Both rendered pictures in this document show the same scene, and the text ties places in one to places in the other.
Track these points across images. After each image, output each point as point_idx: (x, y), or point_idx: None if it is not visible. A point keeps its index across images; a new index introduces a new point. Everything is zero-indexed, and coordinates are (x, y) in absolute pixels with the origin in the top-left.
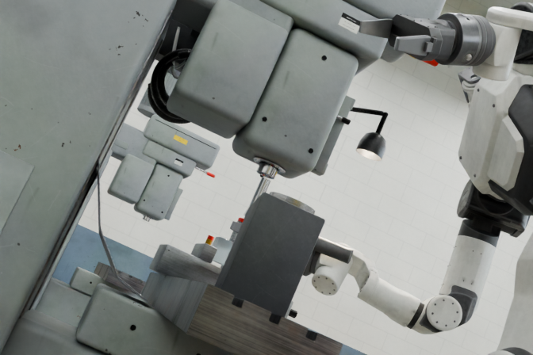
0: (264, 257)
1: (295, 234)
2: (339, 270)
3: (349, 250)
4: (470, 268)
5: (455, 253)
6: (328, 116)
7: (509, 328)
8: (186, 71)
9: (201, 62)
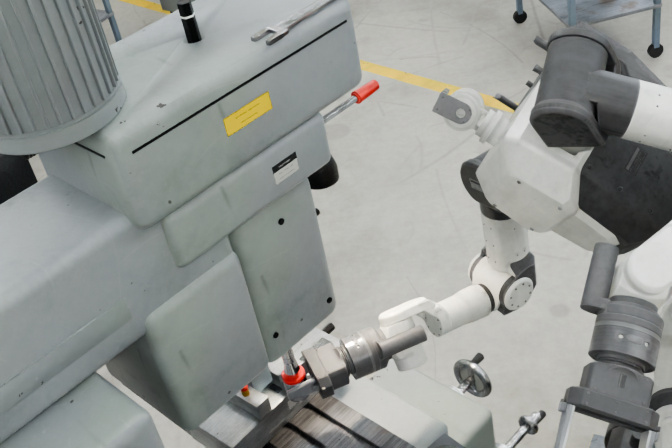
0: None
1: None
2: (419, 346)
3: (422, 333)
4: (518, 241)
5: (495, 236)
6: (322, 257)
7: (662, 371)
8: (186, 411)
9: (192, 388)
